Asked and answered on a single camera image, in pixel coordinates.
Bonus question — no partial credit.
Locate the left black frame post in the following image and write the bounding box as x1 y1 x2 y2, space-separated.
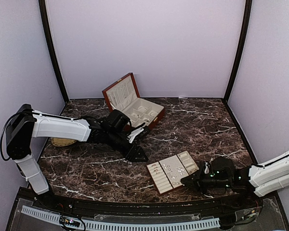
38 0 69 104

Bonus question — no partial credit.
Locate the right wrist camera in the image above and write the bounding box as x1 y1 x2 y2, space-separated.
199 161 211 175

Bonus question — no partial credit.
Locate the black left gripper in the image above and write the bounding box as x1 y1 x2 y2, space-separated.
106 130 149 163

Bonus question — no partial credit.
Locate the red wooden jewelry box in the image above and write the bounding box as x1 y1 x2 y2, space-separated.
102 73 165 129

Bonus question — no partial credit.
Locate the woven bamboo tray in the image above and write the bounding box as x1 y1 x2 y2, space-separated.
51 138 77 147

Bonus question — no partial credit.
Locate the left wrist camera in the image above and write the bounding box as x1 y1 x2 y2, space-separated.
127 126 150 143

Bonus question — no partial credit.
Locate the black frame post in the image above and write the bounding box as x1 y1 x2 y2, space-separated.
223 0 252 104
38 0 69 104

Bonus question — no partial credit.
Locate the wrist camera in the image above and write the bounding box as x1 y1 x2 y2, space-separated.
127 126 150 143
199 161 211 175

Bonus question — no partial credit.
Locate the white slotted cable duct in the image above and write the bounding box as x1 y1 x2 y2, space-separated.
21 205 221 231

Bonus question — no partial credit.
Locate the black front table rail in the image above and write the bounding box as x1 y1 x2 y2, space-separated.
40 195 245 217

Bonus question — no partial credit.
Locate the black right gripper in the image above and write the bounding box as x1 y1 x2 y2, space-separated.
181 167 232 196

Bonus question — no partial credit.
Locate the red jewelry tray insert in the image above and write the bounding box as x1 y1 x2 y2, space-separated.
146 151 199 195

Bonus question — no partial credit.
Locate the right black frame post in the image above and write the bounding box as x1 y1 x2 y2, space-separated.
223 0 252 104

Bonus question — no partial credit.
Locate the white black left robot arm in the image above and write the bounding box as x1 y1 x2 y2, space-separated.
0 104 148 210

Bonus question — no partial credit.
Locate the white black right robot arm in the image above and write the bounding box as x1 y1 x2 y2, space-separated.
181 150 289 209

